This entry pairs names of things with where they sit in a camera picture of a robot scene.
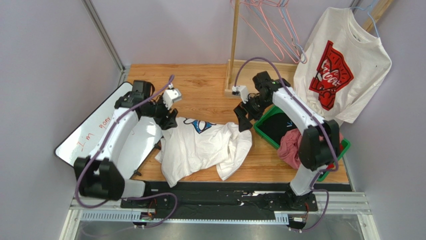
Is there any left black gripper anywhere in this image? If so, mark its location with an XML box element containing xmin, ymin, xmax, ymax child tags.
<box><xmin>143</xmin><ymin>94</ymin><xmax>179</xmax><ymax>131</ymax></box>

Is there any white flower print t-shirt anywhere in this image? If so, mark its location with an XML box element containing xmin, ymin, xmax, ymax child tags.
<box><xmin>155</xmin><ymin>117</ymin><xmax>253</xmax><ymax>188</ymax></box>

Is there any pink wire hanger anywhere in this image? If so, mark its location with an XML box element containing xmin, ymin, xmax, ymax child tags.
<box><xmin>247</xmin><ymin>0</ymin><xmax>304</xmax><ymax>65</ymax></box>
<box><xmin>230</xmin><ymin>0</ymin><xmax>288</xmax><ymax>62</ymax></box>

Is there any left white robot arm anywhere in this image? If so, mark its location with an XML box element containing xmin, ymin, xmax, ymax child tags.
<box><xmin>73</xmin><ymin>75</ymin><xmax>182</xmax><ymax>201</ymax></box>

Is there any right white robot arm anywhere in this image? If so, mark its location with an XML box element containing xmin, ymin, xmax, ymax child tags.
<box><xmin>231</xmin><ymin>71</ymin><xmax>340</xmax><ymax>196</ymax></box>

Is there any pink crumpled shirt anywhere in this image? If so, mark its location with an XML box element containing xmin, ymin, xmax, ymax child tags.
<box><xmin>277</xmin><ymin>128</ymin><xmax>345</xmax><ymax>171</ymax></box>

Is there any white t-shirt red print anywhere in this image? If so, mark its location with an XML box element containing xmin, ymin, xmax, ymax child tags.
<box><xmin>293</xmin><ymin>7</ymin><xmax>392</xmax><ymax>125</ymax></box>

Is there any blue hanger holding shirt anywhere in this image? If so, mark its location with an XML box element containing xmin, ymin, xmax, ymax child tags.
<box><xmin>349</xmin><ymin>3</ymin><xmax>380</xmax><ymax>38</ymax></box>

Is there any whiteboard with red writing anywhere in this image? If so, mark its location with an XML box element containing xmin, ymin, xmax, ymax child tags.
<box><xmin>55</xmin><ymin>82</ymin><xmax>163</xmax><ymax>179</ymax></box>

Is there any black garment in bin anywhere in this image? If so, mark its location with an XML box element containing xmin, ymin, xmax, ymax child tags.
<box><xmin>258</xmin><ymin>112</ymin><xmax>297</xmax><ymax>146</ymax></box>

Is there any green plastic bin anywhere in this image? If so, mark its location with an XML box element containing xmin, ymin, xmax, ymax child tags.
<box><xmin>253</xmin><ymin>105</ymin><xmax>352</xmax><ymax>183</ymax></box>

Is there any red garment in bin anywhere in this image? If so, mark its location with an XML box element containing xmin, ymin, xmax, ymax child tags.
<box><xmin>321</xmin><ymin>162</ymin><xmax>339</xmax><ymax>173</ymax></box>

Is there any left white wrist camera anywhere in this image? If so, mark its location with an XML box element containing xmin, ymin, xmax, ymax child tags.
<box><xmin>162</xmin><ymin>83</ymin><xmax>182</xmax><ymax>110</ymax></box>

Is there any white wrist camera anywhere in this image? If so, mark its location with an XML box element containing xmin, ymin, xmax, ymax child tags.
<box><xmin>162</xmin><ymin>83</ymin><xmax>182</xmax><ymax>110</ymax></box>
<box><xmin>231</xmin><ymin>85</ymin><xmax>249</xmax><ymax>104</ymax></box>

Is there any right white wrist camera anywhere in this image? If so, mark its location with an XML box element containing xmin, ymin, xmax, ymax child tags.
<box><xmin>231</xmin><ymin>85</ymin><xmax>249</xmax><ymax>104</ymax></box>

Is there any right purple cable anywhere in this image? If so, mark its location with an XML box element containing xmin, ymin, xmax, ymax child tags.
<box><xmin>234</xmin><ymin>56</ymin><xmax>340</xmax><ymax>233</ymax></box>

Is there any purple cable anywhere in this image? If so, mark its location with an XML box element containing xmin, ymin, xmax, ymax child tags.
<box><xmin>234</xmin><ymin>56</ymin><xmax>340</xmax><ymax>233</ymax></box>
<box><xmin>73</xmin><ymin>74</ymin><xmax>179</xmax><ymax>230</ymax></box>

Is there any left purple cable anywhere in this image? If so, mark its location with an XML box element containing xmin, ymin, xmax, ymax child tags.
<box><xmin>73</xmin><ymin>74</ymin><xmax>179</xmax><ymax>230</ymax></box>

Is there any blue wire hanger on rack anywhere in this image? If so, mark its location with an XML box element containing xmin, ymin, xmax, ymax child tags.
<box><xmin>248</xmin><ymin>0</ymin><xmax>309</xmax><ymax>64</ymax></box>

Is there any aluminium corner frame post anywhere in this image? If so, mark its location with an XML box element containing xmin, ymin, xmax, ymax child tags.
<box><xmin>82</xmin><ymin>0</ymin><xmax>130</xmax><ymax>85</ymax></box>

